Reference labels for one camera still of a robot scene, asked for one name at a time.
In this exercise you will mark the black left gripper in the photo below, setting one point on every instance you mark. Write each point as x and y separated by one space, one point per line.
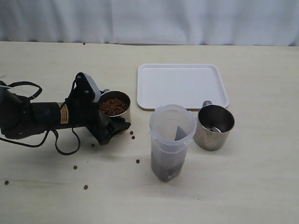
83 113

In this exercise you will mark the steel mug with kibble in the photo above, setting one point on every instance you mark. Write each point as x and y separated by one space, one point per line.
114 106

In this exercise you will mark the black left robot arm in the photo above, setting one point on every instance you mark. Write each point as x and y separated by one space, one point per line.
21 118

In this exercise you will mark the translucent plastic container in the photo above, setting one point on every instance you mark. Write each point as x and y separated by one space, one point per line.
172 128

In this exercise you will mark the white plastic tray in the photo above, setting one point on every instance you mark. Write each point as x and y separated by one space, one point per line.
187 85

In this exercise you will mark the white curtain backdrop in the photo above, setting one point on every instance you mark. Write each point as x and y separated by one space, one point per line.
152 22

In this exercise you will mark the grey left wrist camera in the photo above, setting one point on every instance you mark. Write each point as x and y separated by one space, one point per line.
87 88

